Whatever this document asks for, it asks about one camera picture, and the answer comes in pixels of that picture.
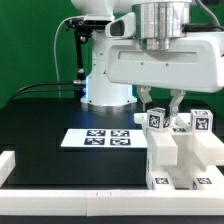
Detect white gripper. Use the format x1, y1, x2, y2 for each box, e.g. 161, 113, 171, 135
105, 32, 224, 125

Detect white tagged cube nut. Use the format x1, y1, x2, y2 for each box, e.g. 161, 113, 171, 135
190, 109, 213, 132

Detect white chair back frame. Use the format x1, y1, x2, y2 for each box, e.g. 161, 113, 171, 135
134, 113, 224, 166

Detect white chair seat tray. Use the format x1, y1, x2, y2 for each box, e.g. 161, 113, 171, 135
144, 133, 214, 188

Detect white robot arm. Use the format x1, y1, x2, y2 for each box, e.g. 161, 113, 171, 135
71, 0, 224, 116

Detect white fiducial tag sheet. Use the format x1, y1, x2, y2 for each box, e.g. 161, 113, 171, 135
61, 129, 147, 149

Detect white front fence bar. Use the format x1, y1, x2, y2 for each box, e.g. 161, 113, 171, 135
0, 190, 224, 216

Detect white left fence piece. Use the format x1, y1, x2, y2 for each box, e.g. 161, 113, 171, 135
0, 151, 15, 187

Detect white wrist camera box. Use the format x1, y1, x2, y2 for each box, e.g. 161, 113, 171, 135
105, 12, 136, 38

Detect black cables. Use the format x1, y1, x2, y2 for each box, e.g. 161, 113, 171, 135
8, 79, 87, 103

